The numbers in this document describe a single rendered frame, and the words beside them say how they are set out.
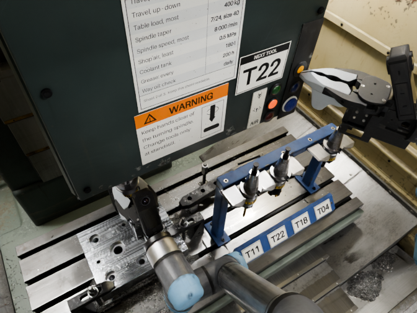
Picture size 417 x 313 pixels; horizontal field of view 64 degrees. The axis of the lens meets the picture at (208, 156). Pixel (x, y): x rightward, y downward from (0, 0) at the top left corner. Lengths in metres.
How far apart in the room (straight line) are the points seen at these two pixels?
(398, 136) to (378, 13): 0.80
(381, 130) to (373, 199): 0.98
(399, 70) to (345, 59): 0.96
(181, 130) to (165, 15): 0.19
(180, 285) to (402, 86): 0.56
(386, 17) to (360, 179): 0.68
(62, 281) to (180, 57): 0.95
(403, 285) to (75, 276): 1.26
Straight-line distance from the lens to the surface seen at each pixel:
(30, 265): 1.30
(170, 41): 0.42
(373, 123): 0.61
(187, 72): 0.46
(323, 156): 1.11
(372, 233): 1.56
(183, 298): 0.76
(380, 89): 0.62
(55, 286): 1.24
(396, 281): 1.66
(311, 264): 1.45
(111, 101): 0.44
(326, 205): 1.34
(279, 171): 0.98
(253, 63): 0.53
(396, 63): 0.56
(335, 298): 1.46
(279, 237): 1.23
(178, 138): 0.54
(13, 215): 1.84
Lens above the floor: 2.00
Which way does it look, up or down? 50 degrees down
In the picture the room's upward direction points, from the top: 4 degrees clockwise
